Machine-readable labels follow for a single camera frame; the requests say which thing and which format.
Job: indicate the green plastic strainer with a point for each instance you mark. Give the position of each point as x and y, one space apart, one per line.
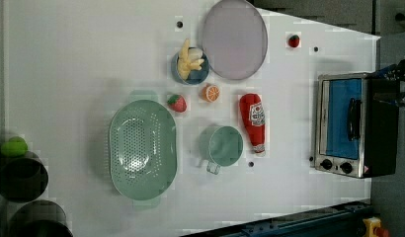
143 150

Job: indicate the black cylinder container lower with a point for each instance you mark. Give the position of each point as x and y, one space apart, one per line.
39 218

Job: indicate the black cylinder container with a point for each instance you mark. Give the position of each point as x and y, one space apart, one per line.
39 218
23 178

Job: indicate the silver toaster oven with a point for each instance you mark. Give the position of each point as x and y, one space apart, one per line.
356 125

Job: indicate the plush strawberry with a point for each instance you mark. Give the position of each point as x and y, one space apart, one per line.
177 103

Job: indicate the blue bowl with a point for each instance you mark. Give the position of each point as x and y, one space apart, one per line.
196 77

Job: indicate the lavender round plate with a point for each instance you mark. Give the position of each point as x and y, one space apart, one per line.
234 39

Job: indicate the plush orange half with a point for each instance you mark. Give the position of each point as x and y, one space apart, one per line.
210 93

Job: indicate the yellow red clamp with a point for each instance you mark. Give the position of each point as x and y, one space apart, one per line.
373 228

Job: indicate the green ball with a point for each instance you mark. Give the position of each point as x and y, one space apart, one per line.
14 147

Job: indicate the yellow plush fries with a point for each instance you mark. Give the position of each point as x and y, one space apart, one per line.
189 59

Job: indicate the green plastic cup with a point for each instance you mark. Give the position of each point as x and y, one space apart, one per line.
220 146

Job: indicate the red plush ketchup bottle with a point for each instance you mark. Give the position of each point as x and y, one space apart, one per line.
253 117

